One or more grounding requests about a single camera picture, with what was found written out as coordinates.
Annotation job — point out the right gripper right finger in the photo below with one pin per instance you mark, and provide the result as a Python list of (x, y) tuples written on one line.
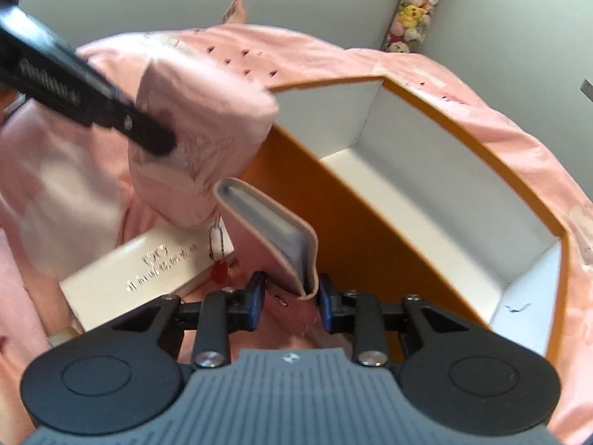
[(356, 313)]

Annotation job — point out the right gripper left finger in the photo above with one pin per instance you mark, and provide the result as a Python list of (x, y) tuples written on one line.
[(223, 313)]

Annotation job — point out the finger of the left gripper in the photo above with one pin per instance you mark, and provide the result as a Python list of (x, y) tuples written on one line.
[(39, 64)]

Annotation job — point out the pink wallet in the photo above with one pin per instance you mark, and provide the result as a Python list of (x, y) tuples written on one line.
[(269, 237)]

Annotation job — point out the long white box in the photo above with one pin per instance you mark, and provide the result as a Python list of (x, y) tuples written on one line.
[(164, 260)]

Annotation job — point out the pink fabric pouch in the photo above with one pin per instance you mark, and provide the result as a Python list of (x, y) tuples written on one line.
[(220, 121)]

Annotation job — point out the pink patterned duvet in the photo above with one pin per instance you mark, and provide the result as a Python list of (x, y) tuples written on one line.
[(67, 196)]

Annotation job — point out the orange cardboard box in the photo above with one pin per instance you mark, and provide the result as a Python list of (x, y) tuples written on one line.
[(407, 201)]

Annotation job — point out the person's bare foot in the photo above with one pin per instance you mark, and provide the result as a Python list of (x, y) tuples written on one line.
[(236, 13)]

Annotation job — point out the hanging plush toy column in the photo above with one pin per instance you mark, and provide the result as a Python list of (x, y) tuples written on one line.
[(410, 22)]

